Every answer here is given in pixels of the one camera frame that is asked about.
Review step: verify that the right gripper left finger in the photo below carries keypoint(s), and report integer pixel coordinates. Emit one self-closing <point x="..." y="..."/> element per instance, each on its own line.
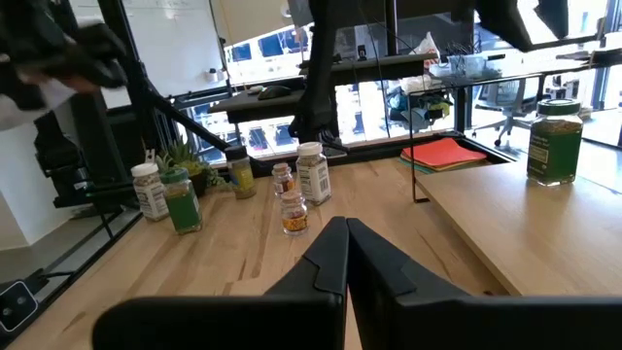
<point x="272" y="321"/>

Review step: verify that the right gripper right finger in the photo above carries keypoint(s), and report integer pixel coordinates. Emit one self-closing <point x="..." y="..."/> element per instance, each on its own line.
<point x="437" y="321"/>

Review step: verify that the green-lid spice jar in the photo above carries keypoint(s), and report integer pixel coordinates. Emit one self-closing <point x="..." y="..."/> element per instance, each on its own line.
<point x="182" y="206"/>
<point x="554" y="150"/>

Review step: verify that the black-lid jar yellow label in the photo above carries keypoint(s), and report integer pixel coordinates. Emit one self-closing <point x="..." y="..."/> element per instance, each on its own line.
<point x="241" y="177"/>

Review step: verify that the white-lid spice jar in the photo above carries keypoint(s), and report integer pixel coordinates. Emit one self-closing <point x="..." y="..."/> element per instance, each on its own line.
<point x="313" y="180"/>
<point x="150" y="197"/>

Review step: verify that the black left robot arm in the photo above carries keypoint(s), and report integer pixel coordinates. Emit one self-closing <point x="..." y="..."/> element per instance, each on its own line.
<point x="318" y="73"/>

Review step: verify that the green paper sheet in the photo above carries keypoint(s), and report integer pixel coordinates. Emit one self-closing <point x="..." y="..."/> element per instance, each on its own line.
<point x="413" y="168"/>

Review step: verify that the red notebook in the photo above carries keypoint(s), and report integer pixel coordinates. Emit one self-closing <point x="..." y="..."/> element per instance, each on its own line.
<point x="442" y="151"/>

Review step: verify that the potted succulent plant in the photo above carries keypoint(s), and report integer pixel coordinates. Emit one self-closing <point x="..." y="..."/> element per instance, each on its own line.
<point x="182" y="153"/>

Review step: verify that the small dark desk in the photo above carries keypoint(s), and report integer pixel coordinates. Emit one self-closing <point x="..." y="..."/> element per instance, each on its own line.
<point x="243" y="104"/>

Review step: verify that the black computer mouse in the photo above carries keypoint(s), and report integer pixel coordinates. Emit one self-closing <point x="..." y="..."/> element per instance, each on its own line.
<point x="274" y="92"/>

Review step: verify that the office chair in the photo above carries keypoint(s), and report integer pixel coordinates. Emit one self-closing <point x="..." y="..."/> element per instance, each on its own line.
<point x="505" y="97"/>

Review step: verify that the black white power box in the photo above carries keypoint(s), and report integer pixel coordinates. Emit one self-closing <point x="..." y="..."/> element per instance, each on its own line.
<point x="17" y="306"/>

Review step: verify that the clear plastic bin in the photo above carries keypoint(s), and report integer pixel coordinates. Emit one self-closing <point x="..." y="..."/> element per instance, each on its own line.
<point x="466" y="65"/>

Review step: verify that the large gray desk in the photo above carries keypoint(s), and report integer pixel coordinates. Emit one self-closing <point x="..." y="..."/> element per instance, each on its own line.
<point x="379" y="65"/>

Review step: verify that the white plastic bag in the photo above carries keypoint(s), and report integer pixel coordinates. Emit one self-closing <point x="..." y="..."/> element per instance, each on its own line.
<point x="427" y="46"/>

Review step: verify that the whiteboard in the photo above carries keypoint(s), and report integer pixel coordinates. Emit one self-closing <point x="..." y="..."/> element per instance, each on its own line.
<point x="170" y="44"/>

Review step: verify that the person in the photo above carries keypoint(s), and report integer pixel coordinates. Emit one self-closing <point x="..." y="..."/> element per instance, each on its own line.
<point x="92" y="53"/>

